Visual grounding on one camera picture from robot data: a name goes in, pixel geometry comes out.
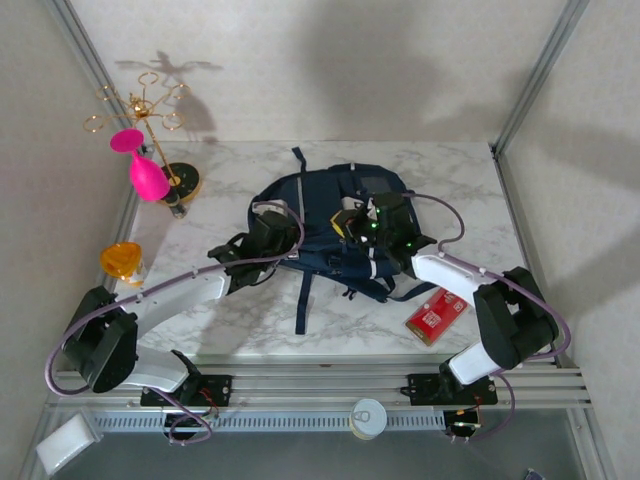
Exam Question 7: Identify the navy blue backpack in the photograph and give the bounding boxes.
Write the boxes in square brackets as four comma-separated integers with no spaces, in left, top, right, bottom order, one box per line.
[247,146,441,336]

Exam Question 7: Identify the red box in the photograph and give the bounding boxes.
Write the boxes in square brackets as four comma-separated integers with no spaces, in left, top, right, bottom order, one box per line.
[403,287,470,348]

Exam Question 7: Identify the pink goblet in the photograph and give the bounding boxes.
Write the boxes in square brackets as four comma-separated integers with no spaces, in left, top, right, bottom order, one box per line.
[109,127,172,203]

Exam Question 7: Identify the orange lidded cup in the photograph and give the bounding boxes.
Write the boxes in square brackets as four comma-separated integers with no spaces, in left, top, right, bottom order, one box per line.
[99,241,147,287]

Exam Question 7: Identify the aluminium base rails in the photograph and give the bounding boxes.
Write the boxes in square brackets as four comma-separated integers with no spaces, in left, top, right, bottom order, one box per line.
[47,349,594,414]

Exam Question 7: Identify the tin can with pull tab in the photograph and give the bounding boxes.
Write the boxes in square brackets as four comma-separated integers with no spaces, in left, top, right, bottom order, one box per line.
[348,398,389,441]

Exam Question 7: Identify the white foam block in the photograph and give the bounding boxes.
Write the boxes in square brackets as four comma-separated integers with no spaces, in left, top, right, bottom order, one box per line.
[35,405,105,475]

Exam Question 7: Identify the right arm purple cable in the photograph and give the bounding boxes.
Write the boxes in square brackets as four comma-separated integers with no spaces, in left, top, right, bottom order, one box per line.
[402,192,574,444]

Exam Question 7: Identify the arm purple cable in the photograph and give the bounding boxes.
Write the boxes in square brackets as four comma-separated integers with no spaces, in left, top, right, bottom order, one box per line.
[45,199,307,447]
[402,192,574,444]

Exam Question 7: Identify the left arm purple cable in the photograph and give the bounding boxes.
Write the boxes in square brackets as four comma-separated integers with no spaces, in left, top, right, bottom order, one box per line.
[45,199,307,447]

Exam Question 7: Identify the gold wire cup rack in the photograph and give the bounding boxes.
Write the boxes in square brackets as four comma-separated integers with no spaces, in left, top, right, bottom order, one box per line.
[83,72,204,204]

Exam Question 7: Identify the aluminium side rail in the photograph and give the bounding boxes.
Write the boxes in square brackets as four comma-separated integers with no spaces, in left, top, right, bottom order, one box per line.
[492,144,619,480]
[92,189,146,301]

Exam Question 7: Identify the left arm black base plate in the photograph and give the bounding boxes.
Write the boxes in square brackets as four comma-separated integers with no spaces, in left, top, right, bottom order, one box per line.
[139,372,234,407]

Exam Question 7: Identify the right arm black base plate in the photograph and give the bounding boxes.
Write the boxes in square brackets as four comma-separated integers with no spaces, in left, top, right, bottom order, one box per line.
[407,372,499,407]

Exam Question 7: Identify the slotted grey cable duct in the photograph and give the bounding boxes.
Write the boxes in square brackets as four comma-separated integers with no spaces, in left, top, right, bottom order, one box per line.
[92,409,447,434]

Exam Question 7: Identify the aluminium frame post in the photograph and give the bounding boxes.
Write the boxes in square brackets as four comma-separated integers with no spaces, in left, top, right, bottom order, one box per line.
[492,0,591,154]
[42,0,146,151]

